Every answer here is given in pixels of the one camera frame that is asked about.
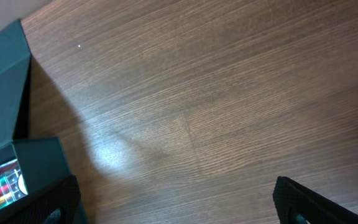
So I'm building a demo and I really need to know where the precision screwdriver set case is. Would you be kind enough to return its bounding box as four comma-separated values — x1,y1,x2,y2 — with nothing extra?
0,169,26,209

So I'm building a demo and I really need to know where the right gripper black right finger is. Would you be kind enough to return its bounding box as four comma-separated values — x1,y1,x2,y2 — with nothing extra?
273,176,358,224

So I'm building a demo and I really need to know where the dark green box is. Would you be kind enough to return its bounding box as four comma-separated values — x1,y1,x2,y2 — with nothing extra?
0,19,88,224

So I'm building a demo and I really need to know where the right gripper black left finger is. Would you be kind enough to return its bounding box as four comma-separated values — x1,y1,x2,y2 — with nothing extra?
0,175,81,224

